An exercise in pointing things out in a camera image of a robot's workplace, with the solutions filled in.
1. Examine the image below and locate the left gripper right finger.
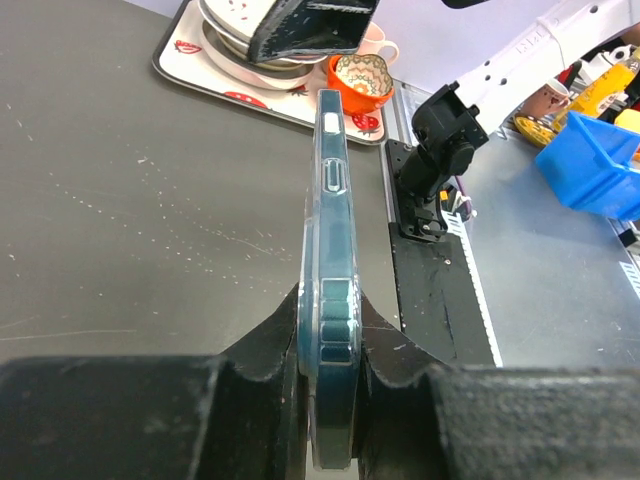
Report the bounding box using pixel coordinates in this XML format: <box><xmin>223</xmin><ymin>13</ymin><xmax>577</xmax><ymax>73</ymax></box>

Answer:
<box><xmin>354</xmin><ymin>302</ymin><xmax>639</xmax><ymax>479</ymax></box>

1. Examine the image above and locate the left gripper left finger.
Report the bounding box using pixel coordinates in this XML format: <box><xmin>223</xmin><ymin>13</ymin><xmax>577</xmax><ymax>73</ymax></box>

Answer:
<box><xmin>1</xmin><ymin>291</ymin><xmax>306</xmax><ymax>479</ymax></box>

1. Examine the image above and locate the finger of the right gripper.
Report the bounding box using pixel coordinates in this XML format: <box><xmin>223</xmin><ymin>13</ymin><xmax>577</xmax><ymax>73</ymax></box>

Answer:
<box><xmin>247</xmin><ymin>0</ymin><xmax>378</xmax><ymax>63</ymax></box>

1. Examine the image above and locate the dark phone blue edge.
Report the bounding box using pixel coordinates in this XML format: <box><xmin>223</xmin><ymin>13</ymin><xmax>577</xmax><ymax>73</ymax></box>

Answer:
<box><xmin>297</xmin><ymin>89</ymin><xmax>362</xmax><ymax>470</ymax></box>

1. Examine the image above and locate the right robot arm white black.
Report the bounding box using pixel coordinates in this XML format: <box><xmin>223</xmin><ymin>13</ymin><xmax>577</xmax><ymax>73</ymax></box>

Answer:
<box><xmin>248</xmin><ymin>1</ymin><xmax>639</xmax><ymax>242</ymax></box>

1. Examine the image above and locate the pink white plate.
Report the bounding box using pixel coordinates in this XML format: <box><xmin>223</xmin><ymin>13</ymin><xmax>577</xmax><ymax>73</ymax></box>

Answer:
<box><xmin>196</xmin><ymin>0</ymin><xmax>327</xmax><ymax>91</ymax></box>

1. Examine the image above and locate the pink mug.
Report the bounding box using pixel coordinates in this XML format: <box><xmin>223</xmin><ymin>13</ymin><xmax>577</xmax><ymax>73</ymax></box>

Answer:
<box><xmin>356</xmin><ymin>22</ymin><xmax>400</xmax><ymax>66</ymax></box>

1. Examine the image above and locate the orange patterned bowl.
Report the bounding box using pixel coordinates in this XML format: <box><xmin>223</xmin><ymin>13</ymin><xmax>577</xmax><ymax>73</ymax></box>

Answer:
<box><xmin>327</xmin><ymin>54</ymin><xmax>394</xmax><ymax>115</ymax></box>

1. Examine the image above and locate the white tray with strawberries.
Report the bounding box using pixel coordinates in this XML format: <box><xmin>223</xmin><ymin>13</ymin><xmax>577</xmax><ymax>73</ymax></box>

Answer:
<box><xmin>151</xmin><ymin>0</ymin><xmax>389</xmax><ymax>147</ymax></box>

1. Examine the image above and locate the patterned mug outside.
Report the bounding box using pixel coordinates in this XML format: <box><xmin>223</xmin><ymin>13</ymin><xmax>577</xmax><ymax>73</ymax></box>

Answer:
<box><xmin>518</xmin><ymin>79</ymin><xmax>569</xmax><ymax>120</ymax></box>

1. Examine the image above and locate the blue plastic bin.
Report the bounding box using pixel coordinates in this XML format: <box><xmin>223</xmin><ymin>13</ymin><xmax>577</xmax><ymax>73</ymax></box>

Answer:
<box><xmin>535</xmin><ymin>112</ymin><xmax>639</xmax><ymax>221</ymax></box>

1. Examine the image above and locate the yellow bottle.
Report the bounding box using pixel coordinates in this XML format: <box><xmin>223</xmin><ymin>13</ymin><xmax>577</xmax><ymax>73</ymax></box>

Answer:
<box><xmin>552</xmin><ymin>48</ymin><xmax>639</xmax><ymax>132</ymax></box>

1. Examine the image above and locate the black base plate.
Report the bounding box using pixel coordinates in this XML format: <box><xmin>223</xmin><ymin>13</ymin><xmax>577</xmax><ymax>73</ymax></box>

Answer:
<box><xmin>384</xmin><ymin>140</ymin><xmax>496</xmax><ymax>367</ymax></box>

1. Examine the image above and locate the light blue cable duct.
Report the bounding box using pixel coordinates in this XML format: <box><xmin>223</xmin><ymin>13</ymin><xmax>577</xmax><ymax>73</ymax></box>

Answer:
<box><xmin>443</xmin><ymin>212</ymin><xmax>504</xmax><ymax>368</ymax></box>

